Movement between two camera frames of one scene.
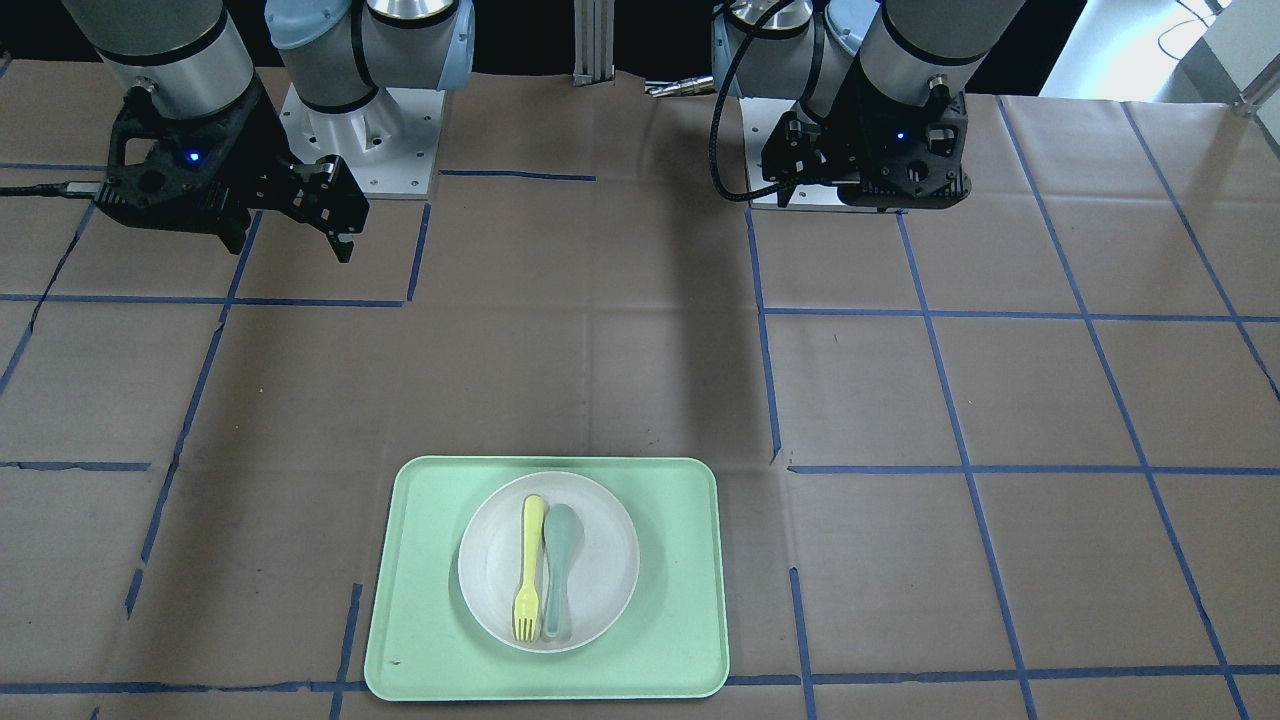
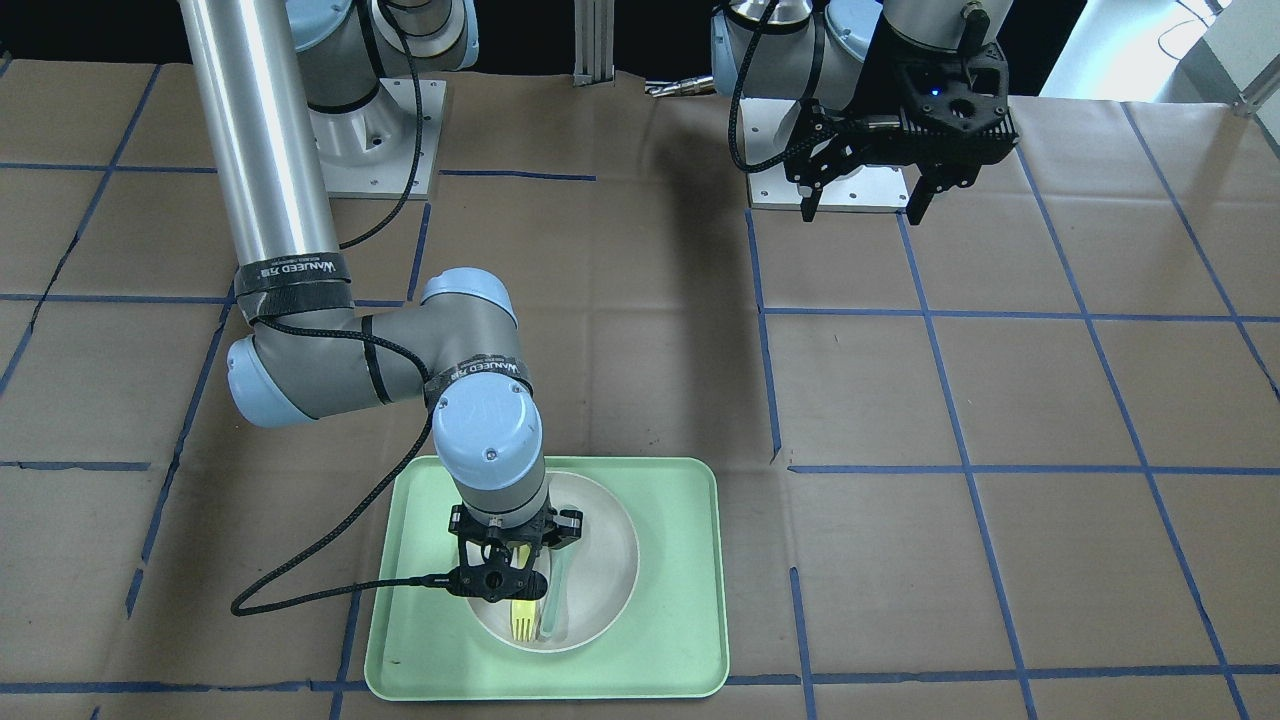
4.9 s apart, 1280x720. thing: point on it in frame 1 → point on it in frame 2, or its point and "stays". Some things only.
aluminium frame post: x=594 y=41 stays
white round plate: x=604 y=571 stays
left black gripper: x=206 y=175 → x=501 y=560
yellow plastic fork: x=527 y=605 stays
